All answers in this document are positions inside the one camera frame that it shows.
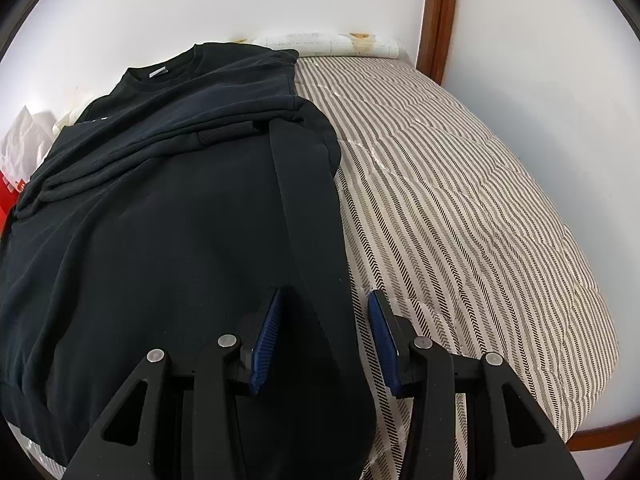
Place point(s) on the white plastic bag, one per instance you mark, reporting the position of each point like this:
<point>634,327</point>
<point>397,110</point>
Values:
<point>25,145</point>

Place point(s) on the brown wooden door frame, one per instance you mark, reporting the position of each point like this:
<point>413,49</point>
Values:
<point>435,20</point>

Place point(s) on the red paper bag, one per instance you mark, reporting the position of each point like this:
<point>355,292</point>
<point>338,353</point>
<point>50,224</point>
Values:
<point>7,200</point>

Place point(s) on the white pillow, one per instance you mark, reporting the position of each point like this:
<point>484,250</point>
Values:
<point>325,42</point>

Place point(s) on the black sweatshirt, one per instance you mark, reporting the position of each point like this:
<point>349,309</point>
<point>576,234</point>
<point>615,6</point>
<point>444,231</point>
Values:
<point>150,235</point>

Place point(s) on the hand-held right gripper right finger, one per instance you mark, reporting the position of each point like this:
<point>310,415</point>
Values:
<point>382,347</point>

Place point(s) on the brown wooden baseboard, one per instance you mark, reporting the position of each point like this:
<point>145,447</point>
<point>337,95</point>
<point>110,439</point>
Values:
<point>600,440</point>

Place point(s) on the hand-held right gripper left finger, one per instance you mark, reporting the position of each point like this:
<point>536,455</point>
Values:
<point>265,347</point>

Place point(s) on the striped mattress pad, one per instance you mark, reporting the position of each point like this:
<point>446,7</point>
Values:
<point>450,210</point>

